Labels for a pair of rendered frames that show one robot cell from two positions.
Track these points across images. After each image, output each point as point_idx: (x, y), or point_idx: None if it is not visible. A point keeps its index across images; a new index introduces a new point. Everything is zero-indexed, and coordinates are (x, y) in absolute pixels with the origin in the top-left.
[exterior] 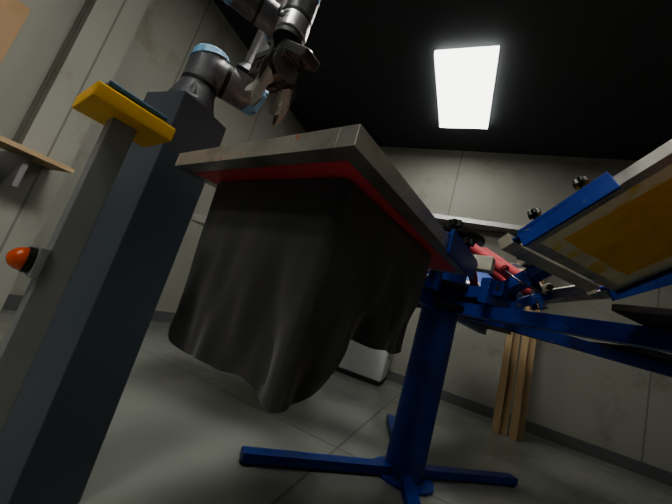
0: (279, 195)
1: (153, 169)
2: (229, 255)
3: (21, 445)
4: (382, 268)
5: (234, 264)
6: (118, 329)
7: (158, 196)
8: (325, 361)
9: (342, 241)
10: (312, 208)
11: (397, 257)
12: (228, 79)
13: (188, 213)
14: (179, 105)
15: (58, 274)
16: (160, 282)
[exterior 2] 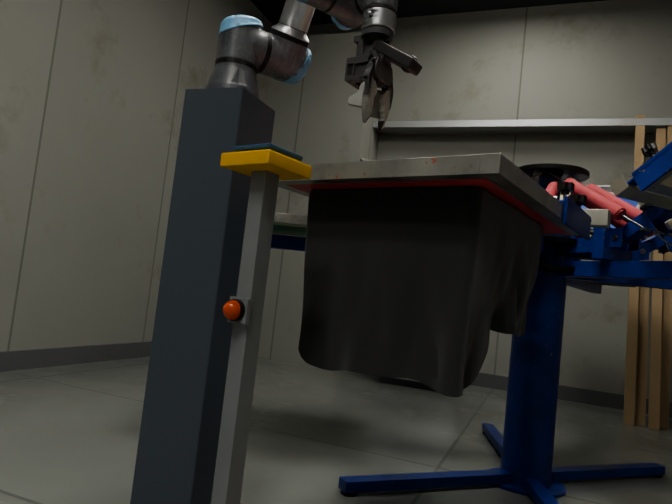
0: (403, 204)
1: (231, 186)
2: (356, 269)
3: (177, 487)
4: (507, 255)
5: (366, 277)
6: (227, 363)
7: (237, 213)
8: (478, 351)
9: (481, 243)
10: (447, 217)
11: (516, 239)
12: (270, 52)
13: None
14: (240, 106)
15: (256, 317)
16: None
